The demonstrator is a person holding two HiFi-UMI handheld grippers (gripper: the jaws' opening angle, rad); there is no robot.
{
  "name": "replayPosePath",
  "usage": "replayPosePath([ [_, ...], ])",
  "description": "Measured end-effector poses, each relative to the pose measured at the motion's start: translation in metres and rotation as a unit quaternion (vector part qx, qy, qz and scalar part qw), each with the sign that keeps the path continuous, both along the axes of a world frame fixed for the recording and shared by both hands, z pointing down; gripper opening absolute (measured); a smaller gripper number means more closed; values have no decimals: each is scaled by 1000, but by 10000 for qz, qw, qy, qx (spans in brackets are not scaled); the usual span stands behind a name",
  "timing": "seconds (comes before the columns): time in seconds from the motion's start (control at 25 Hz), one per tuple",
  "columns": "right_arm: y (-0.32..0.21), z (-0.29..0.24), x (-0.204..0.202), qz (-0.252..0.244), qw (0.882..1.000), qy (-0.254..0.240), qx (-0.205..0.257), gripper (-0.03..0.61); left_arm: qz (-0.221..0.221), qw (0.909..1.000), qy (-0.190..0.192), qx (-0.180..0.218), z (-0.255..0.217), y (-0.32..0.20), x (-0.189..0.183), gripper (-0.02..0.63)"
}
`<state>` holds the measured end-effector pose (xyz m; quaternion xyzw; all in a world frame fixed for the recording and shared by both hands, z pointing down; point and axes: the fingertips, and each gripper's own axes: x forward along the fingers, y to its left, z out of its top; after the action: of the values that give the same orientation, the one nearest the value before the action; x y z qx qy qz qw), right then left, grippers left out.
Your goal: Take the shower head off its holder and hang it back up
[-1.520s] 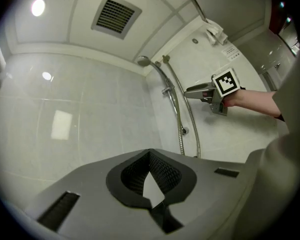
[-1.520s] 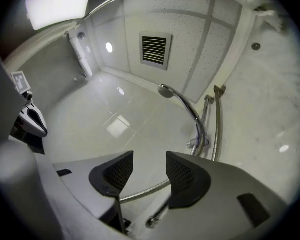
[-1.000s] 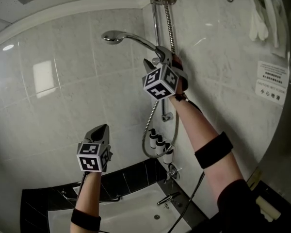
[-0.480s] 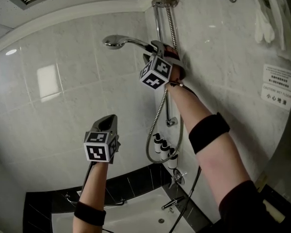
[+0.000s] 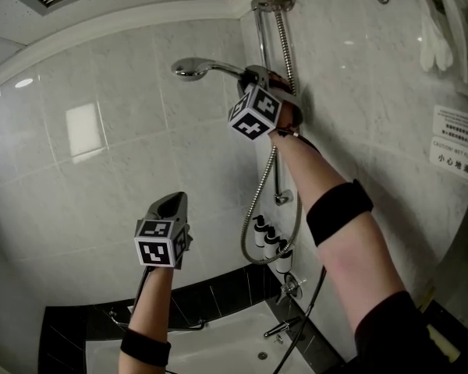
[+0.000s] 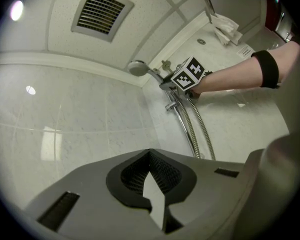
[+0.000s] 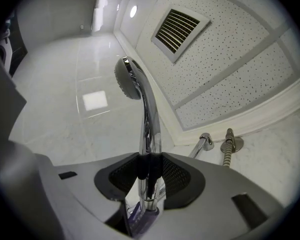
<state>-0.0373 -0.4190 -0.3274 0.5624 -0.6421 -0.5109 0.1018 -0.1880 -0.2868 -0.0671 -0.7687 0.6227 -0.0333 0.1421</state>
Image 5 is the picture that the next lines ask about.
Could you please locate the small grey metal part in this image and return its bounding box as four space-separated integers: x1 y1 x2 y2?
170 56 246 82

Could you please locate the black elastic armband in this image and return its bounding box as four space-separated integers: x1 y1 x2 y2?
306 178 374 248
119 327 172 368

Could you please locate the white hanging towel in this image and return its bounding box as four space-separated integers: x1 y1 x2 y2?
419 0 468 76

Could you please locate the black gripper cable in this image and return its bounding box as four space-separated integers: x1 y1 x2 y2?
272 265 328 374

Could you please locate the person's dark jacket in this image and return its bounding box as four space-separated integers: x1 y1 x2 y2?
353 289 468 374

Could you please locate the white pump bottle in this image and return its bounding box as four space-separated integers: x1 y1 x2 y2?
263 226 280 260
275 239 294 275
253 214 268 248

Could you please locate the chrome shower slide rail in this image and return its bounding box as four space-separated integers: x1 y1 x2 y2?
251 0 297 206

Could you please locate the chrome shower mixer valve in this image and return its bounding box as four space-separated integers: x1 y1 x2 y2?
279 273 308 300

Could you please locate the chrome bathtub spout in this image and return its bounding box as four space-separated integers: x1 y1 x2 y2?
264 316 302 338

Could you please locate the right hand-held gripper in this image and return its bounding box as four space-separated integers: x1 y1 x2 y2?
228 65 306 142

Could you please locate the white text notice sign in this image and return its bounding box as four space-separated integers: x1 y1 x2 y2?
432 104 468 151

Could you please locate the metal shower hose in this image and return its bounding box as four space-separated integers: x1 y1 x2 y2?
239 12 303 265

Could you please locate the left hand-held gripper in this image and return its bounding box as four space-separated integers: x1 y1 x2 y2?
134 192 195 271

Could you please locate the person's right hand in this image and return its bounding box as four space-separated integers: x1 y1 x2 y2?
268 72 303 131

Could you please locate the person's left forearm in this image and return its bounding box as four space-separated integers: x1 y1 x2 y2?
118 265 175 374

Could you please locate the person's right forearm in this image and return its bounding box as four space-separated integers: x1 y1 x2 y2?
268 129 410 326

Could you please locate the chrome grab bar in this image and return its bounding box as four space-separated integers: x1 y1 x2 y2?
108 308 207 331

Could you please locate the white bathtub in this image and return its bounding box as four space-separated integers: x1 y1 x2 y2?
84 300 311 374

